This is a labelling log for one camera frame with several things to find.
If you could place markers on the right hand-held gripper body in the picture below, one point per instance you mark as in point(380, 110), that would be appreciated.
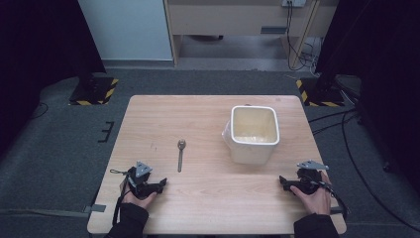
point(308, 180)

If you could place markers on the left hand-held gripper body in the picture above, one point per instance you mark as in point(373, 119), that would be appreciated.
point(141, 180)

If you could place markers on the metal spoon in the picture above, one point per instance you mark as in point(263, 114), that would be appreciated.
point(180, 154)

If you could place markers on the white square container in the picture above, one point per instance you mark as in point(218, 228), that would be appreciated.
point(254, 132)

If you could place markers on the person's left hand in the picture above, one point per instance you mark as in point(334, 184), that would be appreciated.
point(140, 201)

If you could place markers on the person's right hand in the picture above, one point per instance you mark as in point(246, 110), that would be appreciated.
point(315, 201)

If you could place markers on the grey tape strip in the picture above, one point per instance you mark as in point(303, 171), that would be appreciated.
point(97, 208)
point(336, 210)

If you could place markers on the black stand base hazard tape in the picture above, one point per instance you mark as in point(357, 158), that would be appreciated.
point(94, 92)
point(318, 94)

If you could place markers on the black curtain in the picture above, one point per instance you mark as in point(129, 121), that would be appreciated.
point(383, 49)
point(43, 49)

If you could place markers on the grey power strip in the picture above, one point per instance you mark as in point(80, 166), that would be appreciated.
point(294, 2)

